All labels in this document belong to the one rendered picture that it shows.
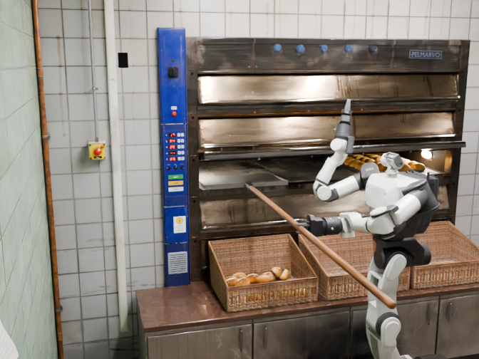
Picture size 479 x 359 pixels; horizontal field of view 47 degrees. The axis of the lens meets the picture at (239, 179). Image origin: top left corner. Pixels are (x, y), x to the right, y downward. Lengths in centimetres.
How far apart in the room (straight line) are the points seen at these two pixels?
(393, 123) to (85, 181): 203
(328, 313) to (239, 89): 144
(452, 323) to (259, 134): 170
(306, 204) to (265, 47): 105
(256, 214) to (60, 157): 125
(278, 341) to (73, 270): 129
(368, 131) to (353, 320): 122
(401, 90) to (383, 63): 22
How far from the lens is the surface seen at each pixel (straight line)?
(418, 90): 395
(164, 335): 314
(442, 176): 416
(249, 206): 359
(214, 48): 341
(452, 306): 381
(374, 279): 307
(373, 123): 382
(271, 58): 351
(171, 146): 335
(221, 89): 341
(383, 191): 280
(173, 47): 332
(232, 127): 346
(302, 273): 353
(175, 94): 333
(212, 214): 352
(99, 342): 374
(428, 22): 398
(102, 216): 343
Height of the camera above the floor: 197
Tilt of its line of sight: 12 degrees down
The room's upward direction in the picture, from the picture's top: straight up
